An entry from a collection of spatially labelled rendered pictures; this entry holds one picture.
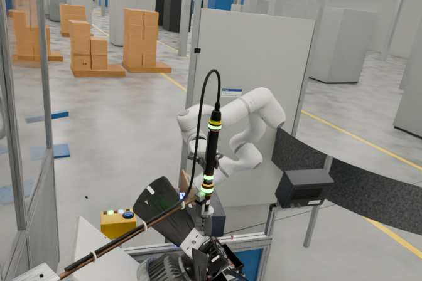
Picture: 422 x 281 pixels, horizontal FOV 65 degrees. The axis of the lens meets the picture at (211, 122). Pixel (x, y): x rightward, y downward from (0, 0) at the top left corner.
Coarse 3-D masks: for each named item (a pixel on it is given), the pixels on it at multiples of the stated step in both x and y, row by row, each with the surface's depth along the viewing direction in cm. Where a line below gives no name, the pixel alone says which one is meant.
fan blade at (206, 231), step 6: (192, 204) 153; (192, 210) 147; (192, 216) 143; (198, 216) 144; (210, 216) 150; (198, 222) 140; (204, 222) 141; (210, 222) 144; (198, 228) 136; (204, 228) 137; (210, 228) 138; (204, 234) 133; (210, 234) 135
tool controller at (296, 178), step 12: (288, 180) 175; (300, 180) 175; (312, 180) 176; (324, 180) 178; (276, 192) 187; (288, 192) 175; (300, 192) 175; (312, 192) 178; (324, 192) 181; (288, 204) 180; (300, 204) 180; (312, 204) 186
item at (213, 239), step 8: (216, 240) 125; (200, 248) 119; (208, 248) 117; (216, 248) 116; (224, 248) 126; (184, 256) 119; (216, 256) 115; (224, 256) 119; (184, 264) 116; (192, 264) 117; (216, 264) 115; (224, 264) 116; (192, 272) 114; (208, 272) 115; (216, 272) 116; (208, 280) 122
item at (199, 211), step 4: (200, 196) 116; (204, 196) 118; (196, 200) 118; (200, 200) 117; (204, 200) 118; (196, 204) 121; (200, 204) 117; (204, 204) 120; (196, 208) 121; (200, 208) 120; (204, 208) 121; (212, 208) 125; (196, 212) 122; (200, 212) 120; (204, 212) 122; (208, 212) 122; (212, 212) 123; (200, 216) 121; (204, 216) 121; (208, 216) 121
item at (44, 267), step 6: (42, 264) 77; (30, 270) 75; (36, 270) 76; (42, 270) 76; (48, 270) 76; (18, 276) 74; (24, 276) 74; (30, 276) 74; (36, 276) 74; (42, 276) 74; (48, 276) 74; (54, 276) 75
